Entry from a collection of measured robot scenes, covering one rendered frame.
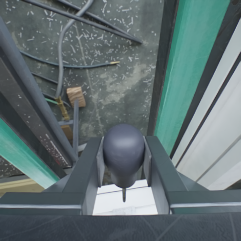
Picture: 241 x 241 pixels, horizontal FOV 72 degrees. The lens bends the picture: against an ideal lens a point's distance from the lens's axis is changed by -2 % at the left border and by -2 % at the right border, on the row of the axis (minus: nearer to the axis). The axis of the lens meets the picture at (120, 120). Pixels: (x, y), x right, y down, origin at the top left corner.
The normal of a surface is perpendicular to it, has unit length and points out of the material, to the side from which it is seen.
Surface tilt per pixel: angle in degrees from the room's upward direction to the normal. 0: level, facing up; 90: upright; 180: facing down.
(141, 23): 0
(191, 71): 0
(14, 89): 0
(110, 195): 90
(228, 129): 90
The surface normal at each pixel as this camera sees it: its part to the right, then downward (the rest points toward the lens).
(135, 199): -0.02, -0.62
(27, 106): 0.15, 0.77
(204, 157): -0.99, 0.12
